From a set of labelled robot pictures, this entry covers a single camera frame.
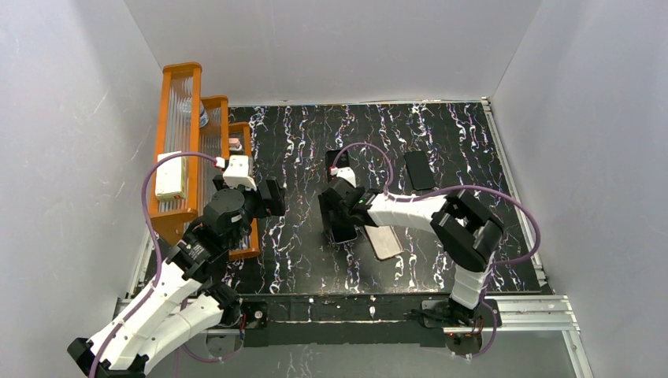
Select beige phone case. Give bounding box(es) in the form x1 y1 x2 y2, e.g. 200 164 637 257
365 226 403 261

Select black smartphone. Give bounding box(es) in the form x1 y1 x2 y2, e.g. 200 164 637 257
404 150 436 191

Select purple-edged smartphone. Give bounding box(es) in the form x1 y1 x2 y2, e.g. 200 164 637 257
323 209 358 244

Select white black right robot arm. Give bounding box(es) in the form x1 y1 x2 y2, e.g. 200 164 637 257
318 178 505 322

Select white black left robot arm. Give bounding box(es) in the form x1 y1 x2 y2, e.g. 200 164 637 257
67 177 286 377

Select orange wooden shelf rack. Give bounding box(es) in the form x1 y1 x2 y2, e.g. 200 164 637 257
148 62 253 245

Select white box with red label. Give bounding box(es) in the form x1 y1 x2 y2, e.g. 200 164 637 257
154 151 187 202

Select white blue patterned cup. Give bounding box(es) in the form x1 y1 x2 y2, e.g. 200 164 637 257
199 101 210 128

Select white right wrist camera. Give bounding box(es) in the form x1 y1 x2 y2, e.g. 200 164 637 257
329 167 357 187

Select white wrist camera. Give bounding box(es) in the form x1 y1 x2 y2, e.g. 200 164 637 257
329 167 357 187
222 154 257 191

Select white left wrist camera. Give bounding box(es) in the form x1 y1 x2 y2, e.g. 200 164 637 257
222 154 257 191

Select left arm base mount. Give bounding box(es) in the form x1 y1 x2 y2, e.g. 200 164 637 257
206 301 269 361

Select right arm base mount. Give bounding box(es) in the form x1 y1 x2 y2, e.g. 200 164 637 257
406 299 503 360

